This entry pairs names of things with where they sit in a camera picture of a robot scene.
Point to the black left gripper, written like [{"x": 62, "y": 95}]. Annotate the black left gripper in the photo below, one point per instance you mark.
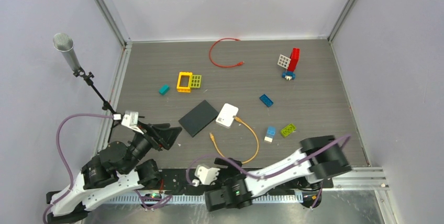
[{"x": 165, "y": 134}]

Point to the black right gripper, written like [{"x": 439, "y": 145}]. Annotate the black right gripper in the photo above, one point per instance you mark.
[{"x": 232, "y": 167}]

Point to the black network switch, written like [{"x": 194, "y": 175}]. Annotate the black network switch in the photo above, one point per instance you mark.
[{"x": 198, "y": 118}]

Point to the white square switch box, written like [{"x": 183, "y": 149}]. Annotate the white square switch box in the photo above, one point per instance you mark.
[{"x": 227, "y": 115}]

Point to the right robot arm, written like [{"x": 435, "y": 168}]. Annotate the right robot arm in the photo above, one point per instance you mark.
[{"x": 318, "y": 158}]

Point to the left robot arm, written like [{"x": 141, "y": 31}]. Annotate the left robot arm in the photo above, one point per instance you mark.
[{"x": 117, "y": 169}]

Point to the teal toy block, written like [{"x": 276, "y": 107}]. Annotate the teal toy block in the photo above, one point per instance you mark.
[{"x": 164, "y": 89}]

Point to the light blue white brick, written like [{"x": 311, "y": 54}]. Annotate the light blue white brick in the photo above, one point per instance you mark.
[{"x": 270, "y": 133}]

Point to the lime green lattice piece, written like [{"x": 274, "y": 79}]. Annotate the lime green lattice piece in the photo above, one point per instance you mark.
[{"x": 196, "y": 81}]

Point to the lime green flat brick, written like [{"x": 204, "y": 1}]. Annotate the lime green flat brick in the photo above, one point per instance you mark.
[{"x": 287, "y": 130}]

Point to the blue flat toy brick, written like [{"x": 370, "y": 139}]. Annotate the blue flat toy brick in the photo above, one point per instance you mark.
[{"x": 266, "y": 100}]

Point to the black microphone stand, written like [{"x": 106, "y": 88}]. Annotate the black microphone stand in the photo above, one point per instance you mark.
[{"x": 106, "y": 106}]

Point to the blue toy brick base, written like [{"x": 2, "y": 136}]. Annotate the blue toy brick base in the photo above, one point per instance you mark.
[{"x": 288, "y": 75}]

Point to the white toy lattice piece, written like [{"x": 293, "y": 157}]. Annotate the white toy lattice piece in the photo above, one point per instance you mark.
[{"x": 283, "y": 61}]

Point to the red toy brick tower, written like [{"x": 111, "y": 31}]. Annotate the red toy brick tower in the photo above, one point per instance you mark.
[{"x": 294, "y": 58}]

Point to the silver microphone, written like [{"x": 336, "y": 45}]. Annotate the silver microphone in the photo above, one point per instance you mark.
[{"x": 64, "y": 44}]

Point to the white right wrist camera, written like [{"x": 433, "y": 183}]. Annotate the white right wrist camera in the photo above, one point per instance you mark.
[{"x": 205, "y": 175}]

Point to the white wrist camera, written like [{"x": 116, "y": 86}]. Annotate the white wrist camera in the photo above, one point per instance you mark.
[
  {"x": 129, "y": 120},
  {"x": 205, "y": 175}
]

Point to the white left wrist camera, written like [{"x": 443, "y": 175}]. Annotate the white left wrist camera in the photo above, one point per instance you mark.
[{"x": 129, "y": 120}]

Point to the yellow toy window frame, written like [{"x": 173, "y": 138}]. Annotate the yellow toy window frame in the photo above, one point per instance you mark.
[{"x": 184, "y": 82}]

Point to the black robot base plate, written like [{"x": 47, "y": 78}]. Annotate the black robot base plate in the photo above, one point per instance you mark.
[{"x": 173, "y": 181}]

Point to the white perforated cable tray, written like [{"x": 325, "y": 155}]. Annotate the white perforated cable tray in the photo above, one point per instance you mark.
[{"x": 132, "y": 198}]

